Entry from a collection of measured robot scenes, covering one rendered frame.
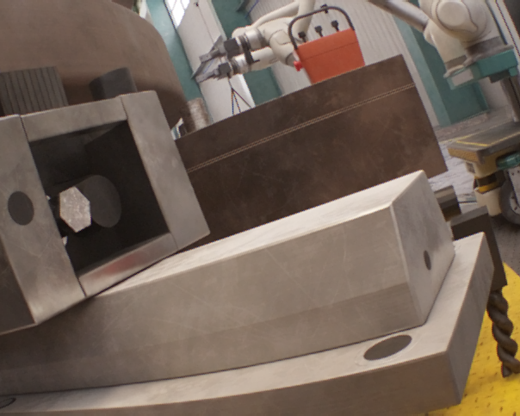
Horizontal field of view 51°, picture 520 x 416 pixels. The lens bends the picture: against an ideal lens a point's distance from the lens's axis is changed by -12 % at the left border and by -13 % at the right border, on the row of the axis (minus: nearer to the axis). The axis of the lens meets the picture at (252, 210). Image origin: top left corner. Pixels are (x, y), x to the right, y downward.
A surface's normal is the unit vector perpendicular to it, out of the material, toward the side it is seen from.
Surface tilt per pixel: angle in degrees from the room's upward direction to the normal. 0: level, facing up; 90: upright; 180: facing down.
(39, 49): 90
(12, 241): 90
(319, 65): 97
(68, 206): 90
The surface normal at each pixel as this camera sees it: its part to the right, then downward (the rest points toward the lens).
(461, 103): 0.25, -0.04
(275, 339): -0.44, 0.23
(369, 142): -0.09, 0.11
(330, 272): -0.53, -0.07
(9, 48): 0.85, -0.31
